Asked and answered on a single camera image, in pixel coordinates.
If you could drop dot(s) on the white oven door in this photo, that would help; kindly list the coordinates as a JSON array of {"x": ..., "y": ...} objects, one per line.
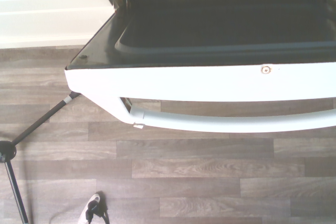
[{"x": 199, "y": 82}]

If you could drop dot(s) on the white and black shoe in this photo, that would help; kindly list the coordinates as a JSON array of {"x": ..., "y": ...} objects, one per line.
[{"x": 93, "y": 208}]

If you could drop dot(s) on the white cabinet door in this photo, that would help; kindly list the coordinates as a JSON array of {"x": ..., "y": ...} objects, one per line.
[{"x": 47, "y": 6}]

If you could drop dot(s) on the black camera tripod stand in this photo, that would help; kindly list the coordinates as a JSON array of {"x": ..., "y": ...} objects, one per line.
[{"x": 31, "y": 127}]

